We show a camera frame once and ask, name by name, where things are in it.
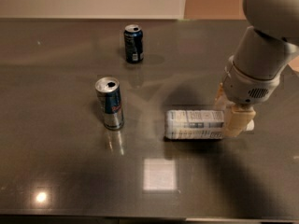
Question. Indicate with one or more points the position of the dark blue soda can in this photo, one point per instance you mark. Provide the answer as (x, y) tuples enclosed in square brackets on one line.
[(133, 41)]

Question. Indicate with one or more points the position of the silver blue redbull can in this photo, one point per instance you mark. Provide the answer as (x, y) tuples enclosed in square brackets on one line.
[(109, 95)]

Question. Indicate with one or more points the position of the clear blue-label plastic bottle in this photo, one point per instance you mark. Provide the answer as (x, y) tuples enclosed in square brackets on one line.
[(194, 124)]

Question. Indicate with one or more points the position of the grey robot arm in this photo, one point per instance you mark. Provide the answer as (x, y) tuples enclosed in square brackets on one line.
[(252, 74)]

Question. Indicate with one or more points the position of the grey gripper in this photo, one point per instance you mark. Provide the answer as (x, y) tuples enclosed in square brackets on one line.
[(246, 87)]

